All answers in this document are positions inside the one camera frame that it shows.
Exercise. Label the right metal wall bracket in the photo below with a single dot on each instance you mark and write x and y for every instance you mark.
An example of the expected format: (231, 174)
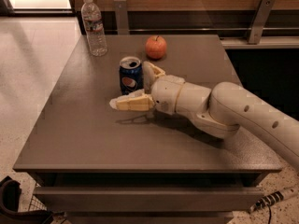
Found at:
(259, 20)

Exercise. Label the grey cabinet with drawers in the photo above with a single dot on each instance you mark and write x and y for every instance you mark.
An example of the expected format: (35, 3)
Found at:
(102, 166)

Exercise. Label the metal wall bracket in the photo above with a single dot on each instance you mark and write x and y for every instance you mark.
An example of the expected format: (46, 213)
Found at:
(259, 20)
(121, 15)

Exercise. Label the clear plastic water bottle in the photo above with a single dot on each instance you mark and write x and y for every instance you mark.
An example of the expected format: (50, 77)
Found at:
(94, 28)

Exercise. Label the left metal wall bracket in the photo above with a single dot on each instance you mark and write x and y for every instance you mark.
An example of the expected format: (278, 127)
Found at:
(121, 15)

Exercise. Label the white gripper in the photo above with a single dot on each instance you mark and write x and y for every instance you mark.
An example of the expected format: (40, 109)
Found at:
(163, 94)

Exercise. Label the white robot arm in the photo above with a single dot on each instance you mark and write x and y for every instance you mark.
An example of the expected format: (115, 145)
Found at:
(220, 111)

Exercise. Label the blue pepsi can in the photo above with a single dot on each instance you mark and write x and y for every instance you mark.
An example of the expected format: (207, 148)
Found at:
(131, 74)

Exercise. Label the wire mesh basket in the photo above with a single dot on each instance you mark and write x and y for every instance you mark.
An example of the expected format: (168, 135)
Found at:
(35, 204)

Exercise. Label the red apple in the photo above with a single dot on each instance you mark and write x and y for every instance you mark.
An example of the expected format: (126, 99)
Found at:
(155, 47)

